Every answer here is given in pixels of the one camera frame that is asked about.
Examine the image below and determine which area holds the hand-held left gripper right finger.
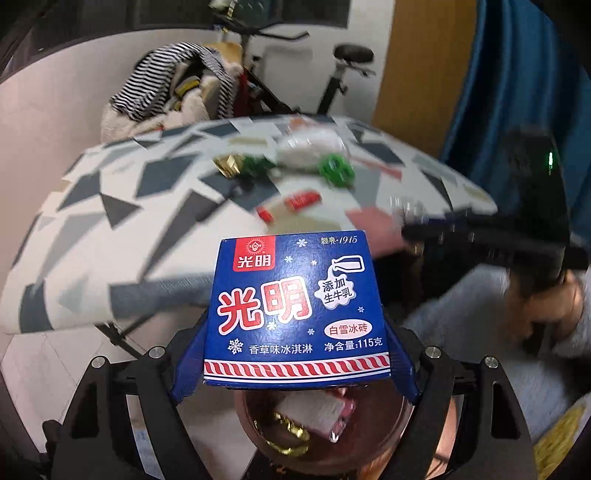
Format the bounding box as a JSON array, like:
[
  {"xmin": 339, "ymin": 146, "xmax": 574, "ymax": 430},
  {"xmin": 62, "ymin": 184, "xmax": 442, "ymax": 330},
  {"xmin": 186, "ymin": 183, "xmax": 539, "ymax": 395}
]
[{"xmin": 389, "ymin": 322, "xmax": 539, "ymax": 480}]

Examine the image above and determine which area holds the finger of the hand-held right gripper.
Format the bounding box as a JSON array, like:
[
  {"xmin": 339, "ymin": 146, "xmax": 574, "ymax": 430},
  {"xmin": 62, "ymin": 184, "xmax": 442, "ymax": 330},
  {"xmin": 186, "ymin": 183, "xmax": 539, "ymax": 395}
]
[{"xmin": 401, "ymin": 217, "xmax": 513, "ymax": 261}]

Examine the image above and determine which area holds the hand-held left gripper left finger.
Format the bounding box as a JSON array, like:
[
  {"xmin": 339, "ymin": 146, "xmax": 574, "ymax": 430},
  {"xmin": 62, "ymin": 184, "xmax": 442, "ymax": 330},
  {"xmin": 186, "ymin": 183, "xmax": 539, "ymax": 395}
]
[{"xmin": 55, "ymin": 318, "xmax": 207, "ymax": 480}]

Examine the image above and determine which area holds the brown round bin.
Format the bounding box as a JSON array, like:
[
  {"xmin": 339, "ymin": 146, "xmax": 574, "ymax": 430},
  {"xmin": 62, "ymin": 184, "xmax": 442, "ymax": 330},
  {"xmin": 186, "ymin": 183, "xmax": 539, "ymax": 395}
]
[{"xmin": 233, "ymin": 387, "xmax": 416, "ymax": 480}]

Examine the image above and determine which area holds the clear pink-white packet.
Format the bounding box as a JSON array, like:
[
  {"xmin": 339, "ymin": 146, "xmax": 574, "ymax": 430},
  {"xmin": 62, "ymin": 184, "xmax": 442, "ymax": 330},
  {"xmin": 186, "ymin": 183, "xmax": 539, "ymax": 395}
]
[{"xmin": 274, "ymin": 390, "xmax": 356, "ymax": 441}]

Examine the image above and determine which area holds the green plastic toy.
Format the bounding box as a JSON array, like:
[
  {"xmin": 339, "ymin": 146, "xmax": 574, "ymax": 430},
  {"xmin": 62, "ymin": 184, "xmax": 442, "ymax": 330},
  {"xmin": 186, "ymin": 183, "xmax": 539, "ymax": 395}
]
[{"xmin": 318, "ymin": 154, "xmax": 356, "ymax": 188}]

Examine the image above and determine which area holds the blue ice cream box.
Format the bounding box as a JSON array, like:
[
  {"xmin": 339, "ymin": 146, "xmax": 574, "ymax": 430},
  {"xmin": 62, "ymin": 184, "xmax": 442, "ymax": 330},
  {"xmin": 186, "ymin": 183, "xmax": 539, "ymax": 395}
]
[{"xmin": 203, "ymin": 230, "xmax": 394, "ymax": 387}]

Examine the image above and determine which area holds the red capped clear tube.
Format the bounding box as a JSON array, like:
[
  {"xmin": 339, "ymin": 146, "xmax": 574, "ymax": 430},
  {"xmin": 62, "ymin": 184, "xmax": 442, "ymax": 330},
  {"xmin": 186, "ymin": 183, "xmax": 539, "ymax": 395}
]
[{"xmin": 256, "ymin": 190, "xmax": 324, "ymax": 224}]

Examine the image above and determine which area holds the white plastic bag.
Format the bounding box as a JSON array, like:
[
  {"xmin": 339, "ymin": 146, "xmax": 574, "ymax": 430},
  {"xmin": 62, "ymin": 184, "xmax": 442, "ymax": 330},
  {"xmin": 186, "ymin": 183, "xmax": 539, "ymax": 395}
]
[{"xmin": 277, "ymin": 127, "xmax": 349, "ymax": 168}]

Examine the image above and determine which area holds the dark green wrapper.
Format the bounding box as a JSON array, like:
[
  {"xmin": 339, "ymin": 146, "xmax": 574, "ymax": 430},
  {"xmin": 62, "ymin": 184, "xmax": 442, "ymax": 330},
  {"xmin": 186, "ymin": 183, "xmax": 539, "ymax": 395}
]
[{"xmin": 241, "ymin": 154, "xmax": 277, "ymax": 178}]

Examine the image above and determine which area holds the small gold foil wrapper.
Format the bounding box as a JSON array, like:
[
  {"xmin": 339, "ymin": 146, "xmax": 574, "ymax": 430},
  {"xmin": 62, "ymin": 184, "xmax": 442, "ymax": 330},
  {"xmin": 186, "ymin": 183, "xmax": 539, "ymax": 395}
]
[{"xmin": 212, "ymin": 154, "xmax": 245, "ymax": 178}]

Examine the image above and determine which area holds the person's right hand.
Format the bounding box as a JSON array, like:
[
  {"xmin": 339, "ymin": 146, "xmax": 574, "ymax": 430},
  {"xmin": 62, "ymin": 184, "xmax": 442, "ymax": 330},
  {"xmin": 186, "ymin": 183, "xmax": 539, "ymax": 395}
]
[{"xmin": 505, "ymin": 270, "xmax": 589, "ymax": 356}]

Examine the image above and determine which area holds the black table leg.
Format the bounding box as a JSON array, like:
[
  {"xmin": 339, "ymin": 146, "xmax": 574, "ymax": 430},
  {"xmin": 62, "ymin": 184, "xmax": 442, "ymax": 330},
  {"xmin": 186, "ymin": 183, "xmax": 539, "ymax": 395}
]
[{"xmin": 95, "ymin": 318, "xmax": 153, "ymax": 361}]

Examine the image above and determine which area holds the blue curtain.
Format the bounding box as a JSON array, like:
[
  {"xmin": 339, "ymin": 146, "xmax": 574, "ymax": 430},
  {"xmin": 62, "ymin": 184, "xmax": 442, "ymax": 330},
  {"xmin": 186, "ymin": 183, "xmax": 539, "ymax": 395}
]
[{"xmin": 438, "ymin": 0, "xmax": 591, "ymax": 259}]

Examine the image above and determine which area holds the geometric patterned table cover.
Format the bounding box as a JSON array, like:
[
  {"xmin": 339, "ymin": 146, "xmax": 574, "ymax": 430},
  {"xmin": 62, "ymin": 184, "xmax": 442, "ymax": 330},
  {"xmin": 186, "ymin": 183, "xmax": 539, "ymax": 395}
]
[{"xmin": 0, "ymin": 114, "xmax": 499, "ymax": 335}]

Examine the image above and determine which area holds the wooden door panel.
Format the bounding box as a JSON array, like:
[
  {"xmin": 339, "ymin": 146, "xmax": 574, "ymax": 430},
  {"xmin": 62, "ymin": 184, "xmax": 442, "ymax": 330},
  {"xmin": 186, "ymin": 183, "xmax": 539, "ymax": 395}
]
[{"xmin": 369, "ymin": 0, "xmax": 478, "ymax": 160}]

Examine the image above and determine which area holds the yellow patterned cloth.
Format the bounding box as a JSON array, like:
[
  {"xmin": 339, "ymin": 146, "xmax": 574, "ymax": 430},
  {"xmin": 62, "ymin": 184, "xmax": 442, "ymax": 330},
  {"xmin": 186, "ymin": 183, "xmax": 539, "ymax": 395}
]
[{"xmin": 533, "ymin": 399, "xmax": 587, "ymax": 480}]

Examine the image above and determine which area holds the black exercise bike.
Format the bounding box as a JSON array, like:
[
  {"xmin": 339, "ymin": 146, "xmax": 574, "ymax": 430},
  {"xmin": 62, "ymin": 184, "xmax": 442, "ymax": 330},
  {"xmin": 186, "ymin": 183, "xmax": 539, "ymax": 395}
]
[{"xmin": 210, "ymin": 0, "xmax": 377, "ymax": 121}]

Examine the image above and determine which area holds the red garment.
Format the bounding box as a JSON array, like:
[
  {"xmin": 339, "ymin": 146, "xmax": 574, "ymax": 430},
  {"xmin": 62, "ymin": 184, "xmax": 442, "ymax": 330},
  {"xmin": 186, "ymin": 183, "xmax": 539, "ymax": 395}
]
[{"xmin": 233, "ymin": 69, "xmax": 252, "ymax": 116}]

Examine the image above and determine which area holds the white fleece garment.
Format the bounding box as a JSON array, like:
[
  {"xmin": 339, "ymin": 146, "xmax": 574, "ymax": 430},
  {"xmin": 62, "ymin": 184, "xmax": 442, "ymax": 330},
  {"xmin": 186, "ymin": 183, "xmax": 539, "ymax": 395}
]
[{"xmin": 99, "ymin": 74, "xmax": 222, "ymax": 141}]

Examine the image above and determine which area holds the dark window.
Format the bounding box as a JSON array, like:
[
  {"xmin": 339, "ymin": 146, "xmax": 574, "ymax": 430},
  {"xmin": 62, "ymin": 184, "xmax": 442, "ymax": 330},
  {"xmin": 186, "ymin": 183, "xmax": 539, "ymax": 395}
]
[{"xmin": 124, "ymin": 0, "xmax": 352, "ymax": 33}]

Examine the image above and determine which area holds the black yellow striped garment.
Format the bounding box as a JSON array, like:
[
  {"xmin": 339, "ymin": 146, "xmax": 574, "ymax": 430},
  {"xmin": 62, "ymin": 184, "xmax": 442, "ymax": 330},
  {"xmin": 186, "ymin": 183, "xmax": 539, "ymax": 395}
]
[{"xmin": 171, "ymin": 69, "xmax": 201, "ymax": 112}]

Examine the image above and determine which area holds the black white striped shirt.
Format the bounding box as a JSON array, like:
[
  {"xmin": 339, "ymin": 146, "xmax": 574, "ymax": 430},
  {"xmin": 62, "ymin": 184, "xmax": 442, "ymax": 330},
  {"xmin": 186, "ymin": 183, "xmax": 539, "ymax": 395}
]
[{"xmin": 110, "ymin": 41, "xmax": 236, "ymax": 121}]

